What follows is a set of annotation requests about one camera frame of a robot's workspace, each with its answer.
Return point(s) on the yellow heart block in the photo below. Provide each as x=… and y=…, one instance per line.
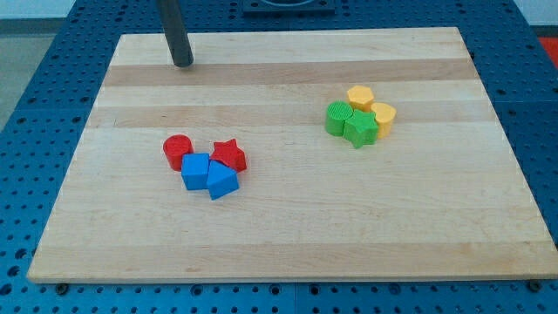
x=384, y=116

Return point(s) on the dark grey cylindrical robot stick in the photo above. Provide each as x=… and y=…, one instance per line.
x=175, y=32

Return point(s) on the light wooden board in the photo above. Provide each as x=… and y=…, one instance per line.
x=441, y=198

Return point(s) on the red star block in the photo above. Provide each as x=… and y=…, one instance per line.
x=229, y=154

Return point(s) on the yellow hexagon block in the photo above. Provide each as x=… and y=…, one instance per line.
x=360, y=98

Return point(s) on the red cylinder block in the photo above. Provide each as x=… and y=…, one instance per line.
x=175, y=147

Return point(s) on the green cylinder block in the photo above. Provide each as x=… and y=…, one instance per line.
x=337, y=113

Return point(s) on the blue cube block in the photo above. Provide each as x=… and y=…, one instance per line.
x=194, y=171

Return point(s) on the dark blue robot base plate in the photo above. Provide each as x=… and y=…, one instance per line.
x=252, y=7

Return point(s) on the blue triangular prism block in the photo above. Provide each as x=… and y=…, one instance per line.
x=222, y=180

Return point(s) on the green star block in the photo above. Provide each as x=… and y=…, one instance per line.
x=361, y=128

